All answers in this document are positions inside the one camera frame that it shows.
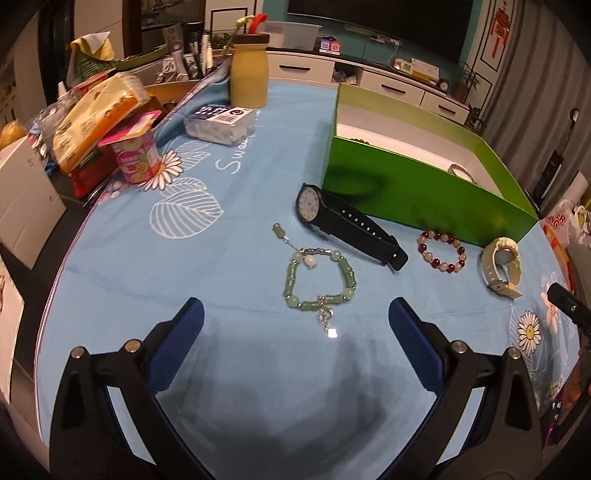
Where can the small white device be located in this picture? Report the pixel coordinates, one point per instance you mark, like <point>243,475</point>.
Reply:
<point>404,67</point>

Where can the black alarm clock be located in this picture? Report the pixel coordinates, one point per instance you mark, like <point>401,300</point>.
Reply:
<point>443,85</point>

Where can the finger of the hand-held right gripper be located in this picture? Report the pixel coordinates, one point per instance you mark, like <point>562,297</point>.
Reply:
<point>570,304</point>

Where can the orange fruit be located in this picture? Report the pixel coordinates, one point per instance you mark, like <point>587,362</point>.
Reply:
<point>11,134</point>

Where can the yellow and white flat box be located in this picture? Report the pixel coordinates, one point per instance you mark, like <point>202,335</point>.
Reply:
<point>425,70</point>

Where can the black television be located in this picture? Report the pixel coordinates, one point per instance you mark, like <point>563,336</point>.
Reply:
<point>392,18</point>

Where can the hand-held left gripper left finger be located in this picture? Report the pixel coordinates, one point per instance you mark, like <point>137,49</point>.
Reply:
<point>178,341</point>

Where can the dark metal bangle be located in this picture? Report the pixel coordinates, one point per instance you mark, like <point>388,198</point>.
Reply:
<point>461,167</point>

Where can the black wrist watch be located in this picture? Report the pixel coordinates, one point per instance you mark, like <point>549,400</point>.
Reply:
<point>351,217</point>

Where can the grey curtain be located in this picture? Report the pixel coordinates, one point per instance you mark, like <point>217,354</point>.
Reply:
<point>545,69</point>

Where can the tall potted plant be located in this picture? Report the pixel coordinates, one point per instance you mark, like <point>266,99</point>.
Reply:
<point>464,83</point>

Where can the red knot decoration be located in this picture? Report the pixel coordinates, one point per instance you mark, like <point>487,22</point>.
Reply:
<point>501,23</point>

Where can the blue floral tablecloth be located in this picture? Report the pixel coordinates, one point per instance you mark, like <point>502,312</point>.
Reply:
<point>184,277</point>

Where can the cream wrist watch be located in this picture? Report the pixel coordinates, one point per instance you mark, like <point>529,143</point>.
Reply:
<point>501,251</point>

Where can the green packet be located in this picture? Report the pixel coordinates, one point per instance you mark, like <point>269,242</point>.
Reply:
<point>87,69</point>

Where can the small potted plant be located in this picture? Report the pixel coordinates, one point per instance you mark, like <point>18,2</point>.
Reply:
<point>475,121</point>

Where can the clear storage bin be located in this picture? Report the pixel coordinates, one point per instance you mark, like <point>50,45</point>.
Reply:
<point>293,36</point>

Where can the red and blue small box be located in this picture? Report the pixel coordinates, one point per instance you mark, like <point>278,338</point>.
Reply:
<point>331,46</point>

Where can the upright vacuum cleaner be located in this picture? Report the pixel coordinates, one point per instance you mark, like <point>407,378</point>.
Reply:
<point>551,170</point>

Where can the small clear plastic box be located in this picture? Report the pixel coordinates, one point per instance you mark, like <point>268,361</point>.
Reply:
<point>217,124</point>

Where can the yellow water bottle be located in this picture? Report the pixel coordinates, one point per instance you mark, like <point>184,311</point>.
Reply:
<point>249,78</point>

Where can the white plastic bag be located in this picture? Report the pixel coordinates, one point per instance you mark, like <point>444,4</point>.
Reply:
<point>558,221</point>

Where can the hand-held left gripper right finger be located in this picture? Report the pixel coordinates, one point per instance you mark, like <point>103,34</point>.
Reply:
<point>415,341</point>

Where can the pink yogurt cup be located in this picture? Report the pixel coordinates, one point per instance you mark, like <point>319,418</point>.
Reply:
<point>138,161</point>

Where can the bundle of pens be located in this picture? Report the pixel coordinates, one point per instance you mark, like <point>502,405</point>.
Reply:
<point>201,55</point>

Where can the green cardboard box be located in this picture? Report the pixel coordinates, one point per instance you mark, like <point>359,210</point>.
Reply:
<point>415,194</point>

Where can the white carton box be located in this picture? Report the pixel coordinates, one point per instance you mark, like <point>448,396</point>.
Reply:
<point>23,203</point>

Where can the yellow snack packet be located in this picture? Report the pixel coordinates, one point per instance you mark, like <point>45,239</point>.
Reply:
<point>92,120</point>

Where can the white television cabinet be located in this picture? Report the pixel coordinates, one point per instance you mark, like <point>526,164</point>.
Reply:
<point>406,87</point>

